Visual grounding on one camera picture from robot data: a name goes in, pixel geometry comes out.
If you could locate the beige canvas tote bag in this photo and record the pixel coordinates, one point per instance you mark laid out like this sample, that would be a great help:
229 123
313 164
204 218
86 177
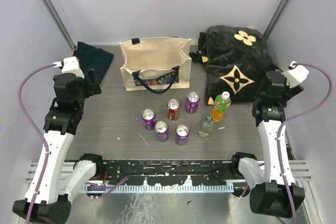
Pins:
156 64

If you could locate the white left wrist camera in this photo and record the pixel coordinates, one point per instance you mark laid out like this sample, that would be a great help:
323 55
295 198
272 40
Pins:
70 65

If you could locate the orange juice bottle green label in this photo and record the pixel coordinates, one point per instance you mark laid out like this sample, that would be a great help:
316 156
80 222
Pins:
221 104

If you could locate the dark navy folded cloth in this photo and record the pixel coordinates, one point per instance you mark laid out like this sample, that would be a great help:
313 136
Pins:
94 58

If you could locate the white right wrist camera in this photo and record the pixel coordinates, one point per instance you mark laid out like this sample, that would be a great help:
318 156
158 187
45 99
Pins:
295 75

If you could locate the purple soda can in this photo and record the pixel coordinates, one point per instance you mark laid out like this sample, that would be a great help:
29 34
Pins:
161 131
181 134
192 102
149 119

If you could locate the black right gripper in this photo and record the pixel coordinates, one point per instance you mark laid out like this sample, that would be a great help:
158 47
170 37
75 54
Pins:
288 93

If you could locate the red cola can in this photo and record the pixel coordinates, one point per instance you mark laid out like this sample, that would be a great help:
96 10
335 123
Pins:
173 109

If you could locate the black mounting base plate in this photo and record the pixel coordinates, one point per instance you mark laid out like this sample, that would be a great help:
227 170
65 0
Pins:
168 172

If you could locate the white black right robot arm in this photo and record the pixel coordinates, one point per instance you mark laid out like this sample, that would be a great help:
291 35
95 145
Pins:
273 190

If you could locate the clear bottle green cap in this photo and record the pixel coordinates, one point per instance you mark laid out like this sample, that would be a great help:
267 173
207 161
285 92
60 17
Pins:
206 126

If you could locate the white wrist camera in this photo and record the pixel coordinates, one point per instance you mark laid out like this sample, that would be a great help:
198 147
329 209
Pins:
70 65
295 75

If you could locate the aluminium slotted rail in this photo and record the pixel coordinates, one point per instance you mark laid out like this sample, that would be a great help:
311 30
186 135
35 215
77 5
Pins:
186 188

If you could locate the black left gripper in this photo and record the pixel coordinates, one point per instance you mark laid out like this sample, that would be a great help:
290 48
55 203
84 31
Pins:
93 88

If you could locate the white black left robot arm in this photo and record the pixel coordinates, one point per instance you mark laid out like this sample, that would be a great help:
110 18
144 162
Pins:
49 199

